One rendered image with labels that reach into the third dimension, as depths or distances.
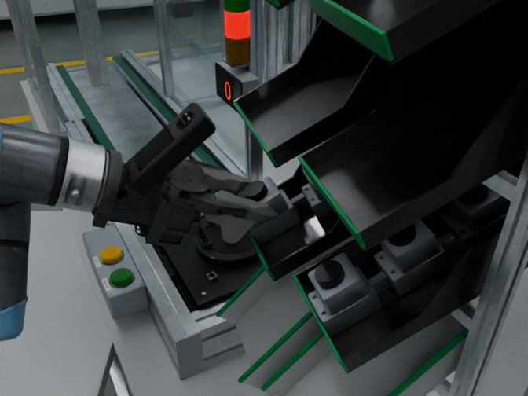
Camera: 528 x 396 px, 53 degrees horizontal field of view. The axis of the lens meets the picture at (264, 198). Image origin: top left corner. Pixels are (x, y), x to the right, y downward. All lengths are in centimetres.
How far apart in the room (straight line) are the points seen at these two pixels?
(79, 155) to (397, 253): 34
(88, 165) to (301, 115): 23
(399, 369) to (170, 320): 41
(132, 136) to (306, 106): 102
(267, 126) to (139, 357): 55
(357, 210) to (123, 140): 115
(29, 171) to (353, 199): 31
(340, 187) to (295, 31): 172
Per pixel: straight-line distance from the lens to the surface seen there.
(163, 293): 98
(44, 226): 137
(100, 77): 195
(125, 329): 106
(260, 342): 81
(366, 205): 48
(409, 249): 54
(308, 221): 68
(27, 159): 56
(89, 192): 58
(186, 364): 94
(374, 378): 70
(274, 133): 59
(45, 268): 124
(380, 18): 42
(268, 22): 182
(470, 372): 61
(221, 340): 94
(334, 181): 51
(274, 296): 82
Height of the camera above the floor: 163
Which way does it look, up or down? 35 degrees down
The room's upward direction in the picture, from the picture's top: straight up
